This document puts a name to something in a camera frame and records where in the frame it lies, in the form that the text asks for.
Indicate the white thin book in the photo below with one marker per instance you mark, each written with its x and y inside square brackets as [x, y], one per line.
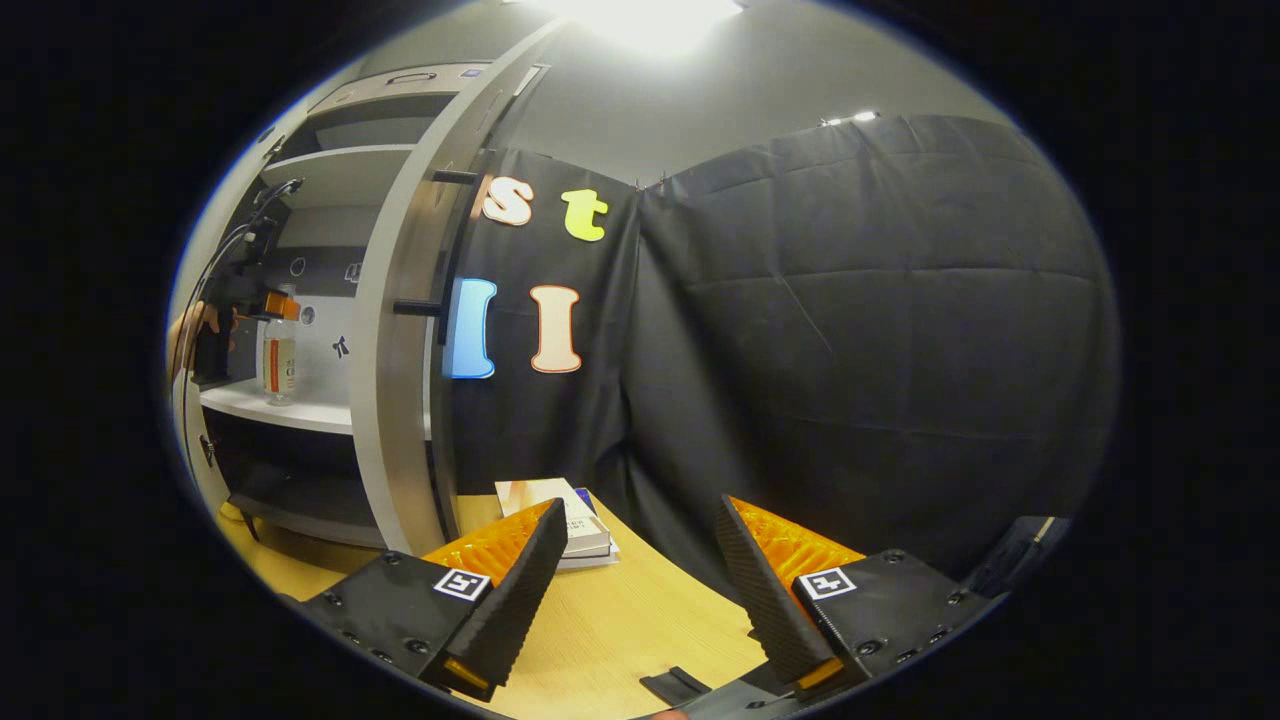
[600, 560]

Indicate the grey cabinet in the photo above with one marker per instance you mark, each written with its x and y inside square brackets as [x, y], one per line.
[340, 175]

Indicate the small ceiling light panel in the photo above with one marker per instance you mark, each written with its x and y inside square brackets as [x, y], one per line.
[850, 117]

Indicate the beige cover book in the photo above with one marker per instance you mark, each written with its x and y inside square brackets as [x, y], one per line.
[580, 530]

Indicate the clear plastic bottle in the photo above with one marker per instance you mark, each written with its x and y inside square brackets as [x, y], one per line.
[280, 365]

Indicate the black table clip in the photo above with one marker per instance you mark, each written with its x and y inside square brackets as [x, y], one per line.
[672, 685]

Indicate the grey cabinet drawer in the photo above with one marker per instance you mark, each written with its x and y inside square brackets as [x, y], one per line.
[400, 88]

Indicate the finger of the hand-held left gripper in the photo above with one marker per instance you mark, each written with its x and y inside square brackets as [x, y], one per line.
[283, 306]

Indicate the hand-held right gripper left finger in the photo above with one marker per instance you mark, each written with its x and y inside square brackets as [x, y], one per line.
[520, 600]

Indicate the large ceiling light panel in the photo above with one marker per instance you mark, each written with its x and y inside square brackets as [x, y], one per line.
[650, 15]

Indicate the black backdrop cloth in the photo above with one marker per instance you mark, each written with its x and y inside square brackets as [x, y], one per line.
[850, 350]

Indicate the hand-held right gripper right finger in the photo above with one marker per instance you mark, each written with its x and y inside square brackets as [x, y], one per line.
[765, 600]

